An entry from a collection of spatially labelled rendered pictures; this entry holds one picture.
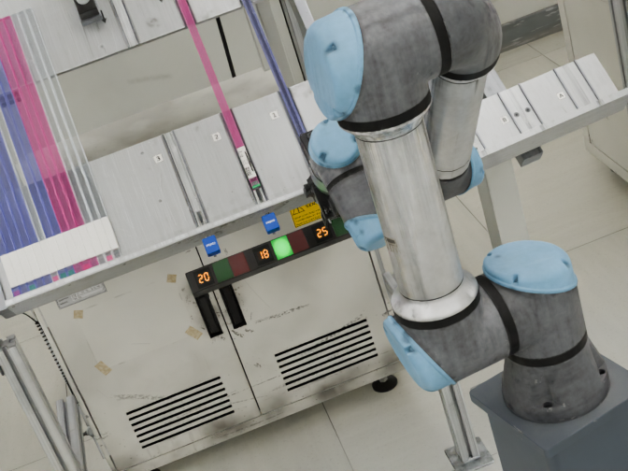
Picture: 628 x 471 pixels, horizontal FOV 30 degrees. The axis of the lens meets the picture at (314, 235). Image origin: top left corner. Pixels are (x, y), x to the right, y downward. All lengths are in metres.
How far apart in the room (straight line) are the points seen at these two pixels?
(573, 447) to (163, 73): 2.61
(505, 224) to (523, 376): 0.70
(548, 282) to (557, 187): 1.79
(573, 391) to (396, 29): 0.59
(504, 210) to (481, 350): 0.77
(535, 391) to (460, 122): 0.38
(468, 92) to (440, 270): 0.23
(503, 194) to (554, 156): 1.23
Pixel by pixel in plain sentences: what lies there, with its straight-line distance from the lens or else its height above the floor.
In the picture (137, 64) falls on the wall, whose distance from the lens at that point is 3.97.
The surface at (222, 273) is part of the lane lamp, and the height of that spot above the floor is 0.65.
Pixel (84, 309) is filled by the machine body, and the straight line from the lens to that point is 2.43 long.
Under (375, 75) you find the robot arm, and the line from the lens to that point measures 1.32.
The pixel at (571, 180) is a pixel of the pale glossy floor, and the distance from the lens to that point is 3.35.
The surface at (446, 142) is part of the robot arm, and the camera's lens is 1.60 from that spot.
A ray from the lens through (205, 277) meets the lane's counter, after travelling 2.04.
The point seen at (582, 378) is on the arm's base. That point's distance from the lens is 1.65.
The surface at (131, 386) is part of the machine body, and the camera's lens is 2.54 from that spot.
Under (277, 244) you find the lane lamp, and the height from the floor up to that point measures 0.66.
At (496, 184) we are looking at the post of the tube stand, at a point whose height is 0.55.
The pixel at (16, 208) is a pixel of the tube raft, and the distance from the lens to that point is 2.10.
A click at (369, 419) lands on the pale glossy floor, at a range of 2.66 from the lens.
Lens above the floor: 1.62
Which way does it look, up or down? 28 degrees down
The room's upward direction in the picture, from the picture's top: 18 degrees counter-clockwise
